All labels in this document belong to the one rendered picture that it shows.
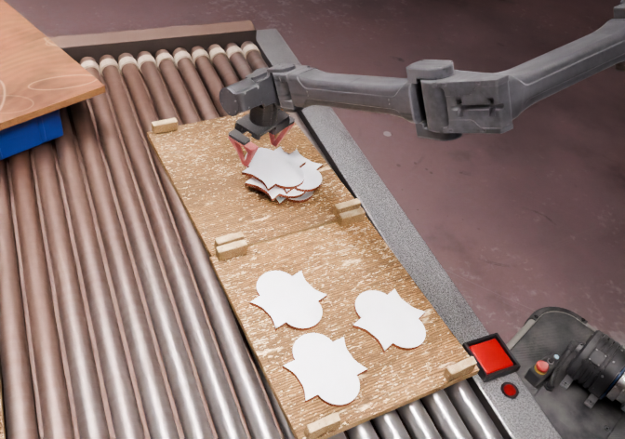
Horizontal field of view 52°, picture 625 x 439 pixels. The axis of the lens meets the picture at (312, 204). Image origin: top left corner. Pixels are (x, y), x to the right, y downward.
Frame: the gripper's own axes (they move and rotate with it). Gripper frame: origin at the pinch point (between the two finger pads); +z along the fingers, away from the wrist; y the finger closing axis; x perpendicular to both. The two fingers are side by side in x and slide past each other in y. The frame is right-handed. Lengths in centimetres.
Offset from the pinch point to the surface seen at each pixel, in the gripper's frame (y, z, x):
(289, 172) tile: 0.0, 0.5, 8.4
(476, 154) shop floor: -172, 99, 2
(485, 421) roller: 19, 7, 67
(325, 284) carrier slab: 15.4, 5.4, 30.4
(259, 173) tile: 4.9, 0.6, 4.0
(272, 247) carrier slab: 15.4, 5.5, 17.0
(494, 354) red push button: 7, 6, 62
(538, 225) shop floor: -146, 99, 45
